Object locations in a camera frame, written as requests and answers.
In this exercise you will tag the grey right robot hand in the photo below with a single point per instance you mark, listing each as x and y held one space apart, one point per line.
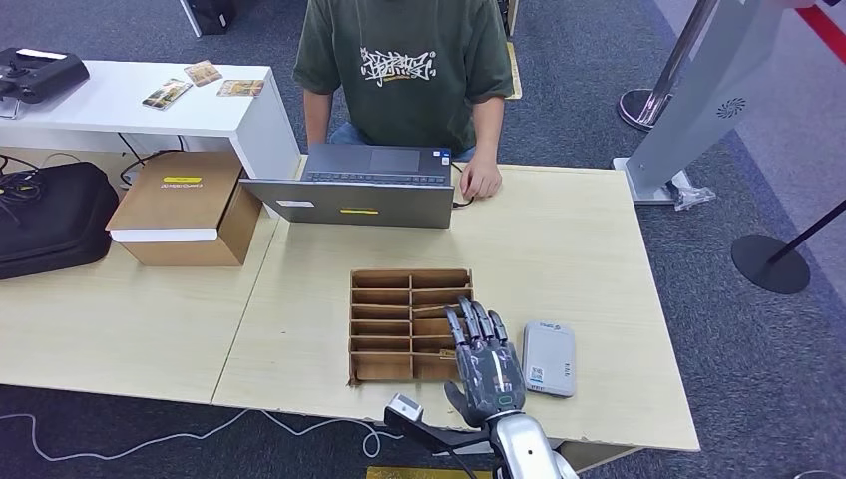
489 377

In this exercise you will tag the person's left hand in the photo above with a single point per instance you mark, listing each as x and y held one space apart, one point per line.
480 180

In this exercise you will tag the tan room key card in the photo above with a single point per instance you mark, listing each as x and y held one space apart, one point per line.
447 353

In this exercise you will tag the grey white card reader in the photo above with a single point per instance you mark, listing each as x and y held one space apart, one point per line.
550 357

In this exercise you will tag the wooden card organizer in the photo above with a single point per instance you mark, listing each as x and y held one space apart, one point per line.
390 324

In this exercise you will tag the tan picture ID card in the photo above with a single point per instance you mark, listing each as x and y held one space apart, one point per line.
240 88

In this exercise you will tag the person's right forearm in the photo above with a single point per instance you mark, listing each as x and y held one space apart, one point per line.
317 119

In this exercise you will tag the person's left forearm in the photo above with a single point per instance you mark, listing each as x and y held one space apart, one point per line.
489 129

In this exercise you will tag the person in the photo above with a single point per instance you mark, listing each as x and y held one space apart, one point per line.
403 99

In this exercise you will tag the dark picture card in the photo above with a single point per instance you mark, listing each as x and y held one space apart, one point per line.
166 94

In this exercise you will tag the yellow floor tape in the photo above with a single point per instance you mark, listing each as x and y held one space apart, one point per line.
515 73

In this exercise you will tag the grey laptop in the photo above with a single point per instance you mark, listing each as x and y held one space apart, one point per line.
357 205

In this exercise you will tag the clear plastic bag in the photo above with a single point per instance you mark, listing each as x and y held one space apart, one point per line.
692 196

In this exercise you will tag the grey kiosk stand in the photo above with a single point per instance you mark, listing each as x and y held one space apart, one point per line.
700 99

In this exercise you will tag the brown cardboard box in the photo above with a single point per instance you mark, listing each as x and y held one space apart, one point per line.
178 205

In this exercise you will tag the black box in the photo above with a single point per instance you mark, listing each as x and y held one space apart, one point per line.
211 16

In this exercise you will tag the red barrier belt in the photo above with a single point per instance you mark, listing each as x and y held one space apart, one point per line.
826 33

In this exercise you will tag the white side table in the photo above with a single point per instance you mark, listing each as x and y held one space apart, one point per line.
99 106

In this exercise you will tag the black carry case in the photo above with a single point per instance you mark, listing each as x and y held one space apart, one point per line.
53 218

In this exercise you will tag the black controller device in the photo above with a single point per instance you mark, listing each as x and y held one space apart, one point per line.
40 76

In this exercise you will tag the chrome stanchion post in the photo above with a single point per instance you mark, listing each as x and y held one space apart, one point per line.
638 109

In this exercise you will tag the black stanchion post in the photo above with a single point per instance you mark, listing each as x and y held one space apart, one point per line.
766 264

